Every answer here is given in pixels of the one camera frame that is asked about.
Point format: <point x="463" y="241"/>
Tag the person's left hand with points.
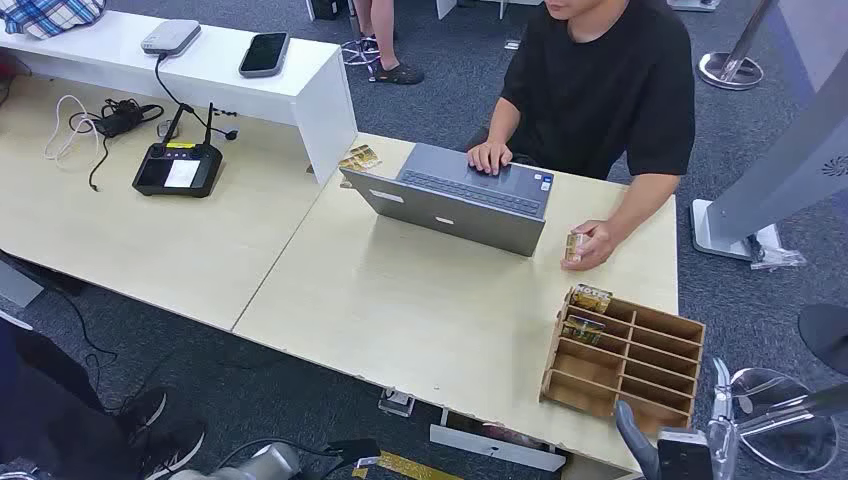
<point x="596" y="244"/>

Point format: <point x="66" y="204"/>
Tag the white desk shelf riser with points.
<point x="199" y="79"/>

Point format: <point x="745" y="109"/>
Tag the grey panel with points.
<point x="16" y="285"/>

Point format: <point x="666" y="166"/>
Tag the black smartphone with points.
<point x="264" y="54"/>

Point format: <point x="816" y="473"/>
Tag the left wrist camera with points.
<point x="354" y="448"/>

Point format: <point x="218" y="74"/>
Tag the small round grey object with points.
<point x="167" y="128"/>

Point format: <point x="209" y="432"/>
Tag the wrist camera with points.
<point x="684" y="457"/>
<point x="354" y="448"/>

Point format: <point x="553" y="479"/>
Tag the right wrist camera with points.
<point x="684" y="457"/>

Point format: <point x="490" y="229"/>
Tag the chrome stanchion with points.
<point x="729" y="69"/>
<point x="795" y="444"/>

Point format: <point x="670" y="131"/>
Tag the grey laptop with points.
<point x="457" y="205"/>

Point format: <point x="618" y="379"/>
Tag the wooden card organiser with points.
<point x="636" y="371"/>

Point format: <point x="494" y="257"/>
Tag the black box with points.
<point x="326" y="8"/>

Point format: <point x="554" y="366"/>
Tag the grey router box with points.
<point x="171" y="36"/>

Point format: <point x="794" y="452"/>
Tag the person's right hand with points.
<point x="489" y="158"/>

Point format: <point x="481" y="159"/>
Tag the white desk foot bar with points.
<point x="490" y="447"/>

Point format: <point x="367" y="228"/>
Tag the grey kiosk stand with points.
<point x="782" y="179"/>

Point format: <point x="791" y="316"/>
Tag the clear plastic bag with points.
<point x="778" y="258"/>

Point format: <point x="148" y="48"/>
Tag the grey floor base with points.
<point x="694" y="4"/>

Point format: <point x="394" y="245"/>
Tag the gold card pile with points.
<point x="361" y="159"/>

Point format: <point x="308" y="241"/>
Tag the person's right forearm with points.
<point x="505" y="122"/>

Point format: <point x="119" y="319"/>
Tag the black remote controller with antennas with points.
<point x="177" y="173"/>

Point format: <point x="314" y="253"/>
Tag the person's left forearm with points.
<point x="646" y="202"/>

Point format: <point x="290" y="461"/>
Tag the gold patterned card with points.
<point x="574" y="247"/>
<point x="583" y="330"/>
<point x="591" y="298"/>

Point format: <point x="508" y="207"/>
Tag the white table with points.
<point x="457" y="5"/>

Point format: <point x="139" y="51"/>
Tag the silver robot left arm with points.
<point x="272" y="464"/>

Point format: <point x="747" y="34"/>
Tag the black round base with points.
<point x="828" y="338"/>

